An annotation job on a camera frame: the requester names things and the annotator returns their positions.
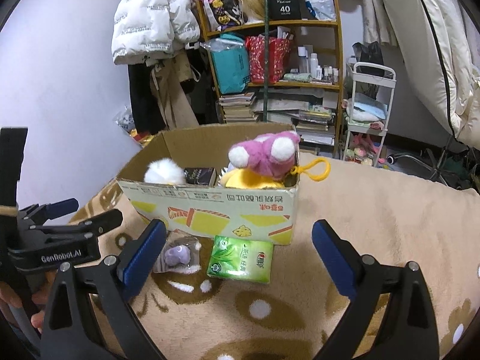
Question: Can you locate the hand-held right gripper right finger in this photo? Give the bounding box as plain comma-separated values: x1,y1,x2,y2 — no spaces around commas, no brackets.
311,218,440,360

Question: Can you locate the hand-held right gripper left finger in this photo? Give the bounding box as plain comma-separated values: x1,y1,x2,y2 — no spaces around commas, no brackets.
40,219,168,360

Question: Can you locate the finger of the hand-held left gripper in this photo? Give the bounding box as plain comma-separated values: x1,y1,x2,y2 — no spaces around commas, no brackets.
19,198,80,221
29,209,125,241

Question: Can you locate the purple plush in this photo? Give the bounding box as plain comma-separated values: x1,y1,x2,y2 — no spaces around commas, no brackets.
152,232,203,275

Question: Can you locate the white fluffy keychain plush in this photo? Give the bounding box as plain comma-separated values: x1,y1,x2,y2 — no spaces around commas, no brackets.
144,158,187,185

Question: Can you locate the printed cardboard box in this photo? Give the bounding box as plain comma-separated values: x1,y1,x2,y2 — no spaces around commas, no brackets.
116,123,302,246

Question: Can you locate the green tissue pack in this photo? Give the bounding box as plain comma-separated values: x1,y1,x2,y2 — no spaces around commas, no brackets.
207,235,274,285

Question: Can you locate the black tissue pack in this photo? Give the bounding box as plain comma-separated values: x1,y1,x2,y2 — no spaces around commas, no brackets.
184,167,217,187

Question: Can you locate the yellow plush toy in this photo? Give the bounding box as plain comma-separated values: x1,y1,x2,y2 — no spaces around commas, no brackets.
219,168,286,189

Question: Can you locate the pink plush toy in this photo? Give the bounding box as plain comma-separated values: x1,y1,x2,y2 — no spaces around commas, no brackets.
228,129,331,185

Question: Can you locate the person's left hand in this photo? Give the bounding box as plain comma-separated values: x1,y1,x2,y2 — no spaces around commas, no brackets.
31,269,58,334

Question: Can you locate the beige printed blanket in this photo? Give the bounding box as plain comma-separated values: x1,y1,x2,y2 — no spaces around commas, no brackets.
69,150,480,360

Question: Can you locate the plastic bag of toys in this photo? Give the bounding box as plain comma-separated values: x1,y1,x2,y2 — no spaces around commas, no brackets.
112,107,158,147

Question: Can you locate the pile of small plush toys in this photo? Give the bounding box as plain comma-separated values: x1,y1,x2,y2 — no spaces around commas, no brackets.
345,135,379,166

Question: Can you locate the black hanging coat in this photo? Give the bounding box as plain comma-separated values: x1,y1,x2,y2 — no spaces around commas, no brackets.
127,62,167,134

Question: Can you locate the metal folding stand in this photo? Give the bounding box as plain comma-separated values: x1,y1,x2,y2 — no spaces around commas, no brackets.
390,135,466,188

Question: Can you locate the pile of papers and magazines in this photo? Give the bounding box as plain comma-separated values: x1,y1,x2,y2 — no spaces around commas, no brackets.
253,88,338,146

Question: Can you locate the beige hanging garment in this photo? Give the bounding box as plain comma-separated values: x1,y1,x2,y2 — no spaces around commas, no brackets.
150,50,199,130

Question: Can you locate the light blue cloth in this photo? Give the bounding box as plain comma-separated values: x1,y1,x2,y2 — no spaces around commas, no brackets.
347,95,389,122

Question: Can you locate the black hanging garment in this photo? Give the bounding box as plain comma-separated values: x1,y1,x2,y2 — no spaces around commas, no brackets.
184,45,222,124

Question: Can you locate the white trolley cart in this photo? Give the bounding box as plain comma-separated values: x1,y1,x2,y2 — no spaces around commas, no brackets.
337,62,397,166

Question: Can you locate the stack of books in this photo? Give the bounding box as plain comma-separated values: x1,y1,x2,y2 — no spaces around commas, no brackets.
218,92,259,124

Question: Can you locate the row of small bottles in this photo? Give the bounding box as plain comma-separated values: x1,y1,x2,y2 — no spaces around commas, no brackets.
297,46,340,82

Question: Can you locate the teal paper bag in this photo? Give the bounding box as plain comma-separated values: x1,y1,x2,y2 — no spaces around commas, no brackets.
208,34,251,95

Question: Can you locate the white puffer jacket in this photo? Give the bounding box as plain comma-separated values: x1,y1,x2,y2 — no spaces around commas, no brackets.
111,0,201,65

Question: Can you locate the green pole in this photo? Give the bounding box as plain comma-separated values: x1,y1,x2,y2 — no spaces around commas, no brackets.
261,0,271,124

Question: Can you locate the black bag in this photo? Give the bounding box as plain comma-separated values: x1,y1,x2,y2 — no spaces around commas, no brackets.
352,41,385,66

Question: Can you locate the red patterned bag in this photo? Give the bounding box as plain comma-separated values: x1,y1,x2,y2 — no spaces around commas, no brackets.
245,34,291,84

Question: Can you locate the cream mattress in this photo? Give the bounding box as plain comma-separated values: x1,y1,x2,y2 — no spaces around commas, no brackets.
369,0,480,147

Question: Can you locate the wooden shelf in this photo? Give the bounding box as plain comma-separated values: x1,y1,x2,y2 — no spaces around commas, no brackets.
195,0,344,154

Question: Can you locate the cartoon print tote bag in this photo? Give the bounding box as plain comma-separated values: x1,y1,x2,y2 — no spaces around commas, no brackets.
199,0,248,32

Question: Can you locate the black box with white print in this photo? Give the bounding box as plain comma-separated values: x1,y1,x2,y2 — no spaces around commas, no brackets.
268,0,303,20

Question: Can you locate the blonde wig on head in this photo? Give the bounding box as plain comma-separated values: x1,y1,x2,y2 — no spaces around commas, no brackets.
234,0,271,23

